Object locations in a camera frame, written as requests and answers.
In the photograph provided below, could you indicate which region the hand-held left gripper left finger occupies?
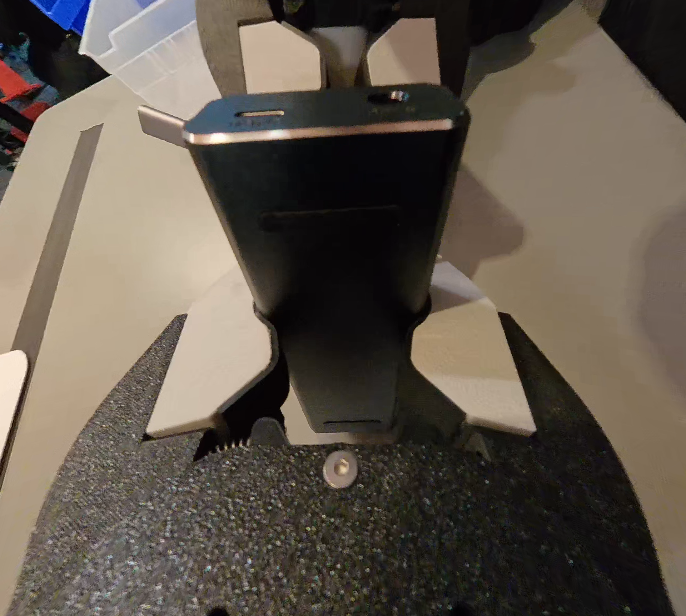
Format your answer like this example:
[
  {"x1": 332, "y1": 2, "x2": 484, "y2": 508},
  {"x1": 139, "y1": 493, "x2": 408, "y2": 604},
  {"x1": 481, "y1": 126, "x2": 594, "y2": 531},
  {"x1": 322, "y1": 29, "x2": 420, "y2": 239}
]
[{"x1": 145, "y1": 273, "x2": 293, "y2": 440}]

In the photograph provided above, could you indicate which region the grey usb plug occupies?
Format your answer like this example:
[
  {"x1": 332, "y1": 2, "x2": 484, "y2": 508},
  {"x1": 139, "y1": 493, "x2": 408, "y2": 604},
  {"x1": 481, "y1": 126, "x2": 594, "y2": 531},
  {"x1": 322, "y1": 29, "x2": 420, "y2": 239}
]
[{"x1": 137, "y1": 105, "x2": 189, "y2": 146}]

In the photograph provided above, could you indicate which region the red and black object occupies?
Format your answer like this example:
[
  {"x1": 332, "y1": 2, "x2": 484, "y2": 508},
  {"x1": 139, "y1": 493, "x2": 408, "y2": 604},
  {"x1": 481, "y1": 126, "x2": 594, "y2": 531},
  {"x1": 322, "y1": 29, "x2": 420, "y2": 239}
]
[{"x1": 0, "y1": 59, "x2": 44, "y2": 105}]

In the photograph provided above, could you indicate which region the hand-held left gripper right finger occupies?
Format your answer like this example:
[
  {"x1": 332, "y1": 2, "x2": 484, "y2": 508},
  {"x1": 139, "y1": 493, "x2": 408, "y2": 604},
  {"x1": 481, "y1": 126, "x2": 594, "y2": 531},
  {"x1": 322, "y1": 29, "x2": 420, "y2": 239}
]
[{"x1": 399, "y1": 260, "x2": 538, "y2": 438}]

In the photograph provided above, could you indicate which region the white document stand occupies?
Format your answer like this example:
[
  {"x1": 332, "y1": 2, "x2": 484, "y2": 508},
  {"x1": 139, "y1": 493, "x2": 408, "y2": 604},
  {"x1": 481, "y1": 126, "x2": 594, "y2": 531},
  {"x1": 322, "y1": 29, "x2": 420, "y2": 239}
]
[{"x1": 0, "y1": 350, "x2": 29, "y2": 475}]

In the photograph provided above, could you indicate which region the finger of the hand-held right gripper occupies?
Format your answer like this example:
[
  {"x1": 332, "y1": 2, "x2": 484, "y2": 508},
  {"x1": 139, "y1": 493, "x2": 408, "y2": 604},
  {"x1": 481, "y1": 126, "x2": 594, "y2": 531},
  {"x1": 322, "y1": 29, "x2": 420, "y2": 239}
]
[
  {"x1": 363, "y1": 16, "x2": 443, "y2": 89},
  {"x1": 238, "y1": 19, "x2": 329, "y2": 93}
]

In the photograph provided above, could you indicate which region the grey desk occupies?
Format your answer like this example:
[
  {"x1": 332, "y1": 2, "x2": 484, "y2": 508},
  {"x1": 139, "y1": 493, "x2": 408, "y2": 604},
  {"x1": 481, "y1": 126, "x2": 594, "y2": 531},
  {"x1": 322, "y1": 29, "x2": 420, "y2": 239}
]
[{"x1": 0, "y1": 0, "x2": 686, "y2": 520}]

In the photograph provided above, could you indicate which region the clear plastic bin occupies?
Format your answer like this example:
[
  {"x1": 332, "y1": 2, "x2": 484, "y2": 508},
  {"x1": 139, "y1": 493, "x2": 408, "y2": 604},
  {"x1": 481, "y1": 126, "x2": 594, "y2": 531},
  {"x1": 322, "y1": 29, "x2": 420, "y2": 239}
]
[{"x1": 79, "y1": 0, "x2": 222, "y2": 105}]

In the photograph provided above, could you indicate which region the black usb hub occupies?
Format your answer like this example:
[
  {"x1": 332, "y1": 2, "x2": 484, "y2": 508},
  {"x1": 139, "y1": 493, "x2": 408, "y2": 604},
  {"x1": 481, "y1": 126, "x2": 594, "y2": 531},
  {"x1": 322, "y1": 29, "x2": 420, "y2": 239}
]
[{"x1": 182, "y1": 83, "x2": 472, "y2": 435}]

